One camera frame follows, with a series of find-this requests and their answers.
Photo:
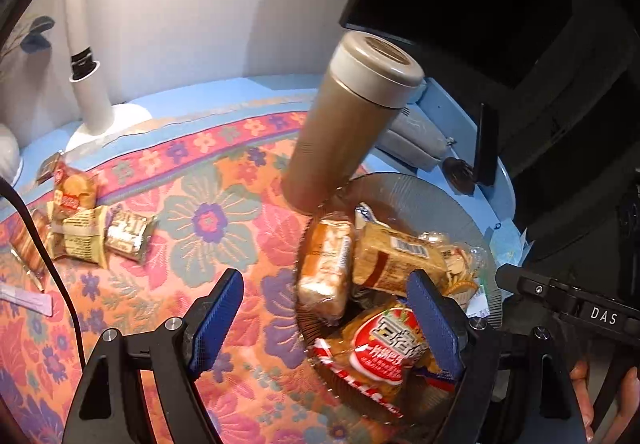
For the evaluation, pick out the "red label snack bag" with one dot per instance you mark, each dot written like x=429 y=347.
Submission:
x=380 y=349

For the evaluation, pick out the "green and white snack packet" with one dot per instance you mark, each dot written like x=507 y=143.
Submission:
x=477 y=301

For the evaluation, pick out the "beige thermos bottle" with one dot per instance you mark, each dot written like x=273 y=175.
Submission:
x=340 y=123

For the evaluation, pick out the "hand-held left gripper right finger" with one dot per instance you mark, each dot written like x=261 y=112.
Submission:
x=432 y=324

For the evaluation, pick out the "orange cake packet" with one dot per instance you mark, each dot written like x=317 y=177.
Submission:
x=325 y=269

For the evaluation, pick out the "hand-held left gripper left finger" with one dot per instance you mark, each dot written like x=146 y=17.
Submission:
x=217 y=319

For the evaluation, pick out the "brown round dish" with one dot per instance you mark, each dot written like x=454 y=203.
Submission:
x=457 y=173

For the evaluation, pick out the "floral cloth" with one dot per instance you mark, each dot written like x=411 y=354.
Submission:
x=225 y=204

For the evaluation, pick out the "cream patterned snack packet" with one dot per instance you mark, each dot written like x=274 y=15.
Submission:
x=82 y=236
x=130 y=234

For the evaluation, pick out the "clear pastry packet with barcode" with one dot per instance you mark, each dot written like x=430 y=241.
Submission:
x=390 y=254

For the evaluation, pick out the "red label bun packet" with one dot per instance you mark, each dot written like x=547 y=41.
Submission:
x=75 y=189

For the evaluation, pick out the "clear cracker packet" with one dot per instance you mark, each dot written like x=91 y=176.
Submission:
x=460 y=264

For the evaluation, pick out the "small brown wrapper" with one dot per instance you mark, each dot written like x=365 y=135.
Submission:
x=50 y=167

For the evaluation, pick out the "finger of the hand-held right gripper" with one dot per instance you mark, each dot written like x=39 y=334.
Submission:
x=525 y=284

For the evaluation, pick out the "grey pouch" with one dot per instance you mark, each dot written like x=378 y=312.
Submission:
x=415 y=138

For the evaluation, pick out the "black flat stand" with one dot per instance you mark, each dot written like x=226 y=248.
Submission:
x=486 y=143

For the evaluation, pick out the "blue paper sheet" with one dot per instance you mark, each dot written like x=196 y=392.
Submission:
x=507 y=244

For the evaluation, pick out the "person's right hand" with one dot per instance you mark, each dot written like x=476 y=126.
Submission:
x=581 y=394

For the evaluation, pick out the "white ribbed vase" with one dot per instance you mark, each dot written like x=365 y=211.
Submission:
x=7 y=153

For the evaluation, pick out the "pink paper strip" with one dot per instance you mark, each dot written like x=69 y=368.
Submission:
x=27 y=300

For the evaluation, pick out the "brown striped snack packet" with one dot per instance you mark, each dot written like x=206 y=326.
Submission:
x=27 y=244

